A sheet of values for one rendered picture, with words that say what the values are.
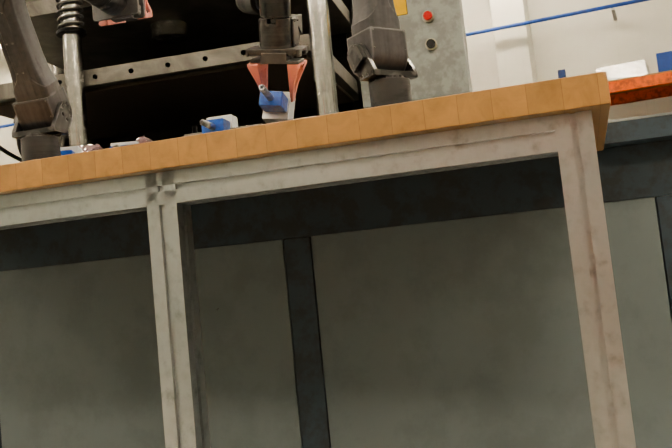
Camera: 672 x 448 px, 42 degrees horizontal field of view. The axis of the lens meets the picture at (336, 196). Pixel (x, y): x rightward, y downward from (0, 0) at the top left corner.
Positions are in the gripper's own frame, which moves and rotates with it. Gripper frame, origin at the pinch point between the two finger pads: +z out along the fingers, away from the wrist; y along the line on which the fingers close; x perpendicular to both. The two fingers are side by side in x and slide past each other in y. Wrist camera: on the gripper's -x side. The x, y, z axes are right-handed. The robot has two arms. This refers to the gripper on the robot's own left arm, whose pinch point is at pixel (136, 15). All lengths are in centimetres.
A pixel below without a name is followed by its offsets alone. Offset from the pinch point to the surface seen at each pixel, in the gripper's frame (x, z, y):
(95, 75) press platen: -10, 63, 47
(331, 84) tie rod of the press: 5, 60, -25
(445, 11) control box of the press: -14, 73, -56
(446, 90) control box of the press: 8, 74, -54
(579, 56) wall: -148, 650, -104
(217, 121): 30.0, -17.4, -23.9
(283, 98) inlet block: 27.3, -15.8, -36.3
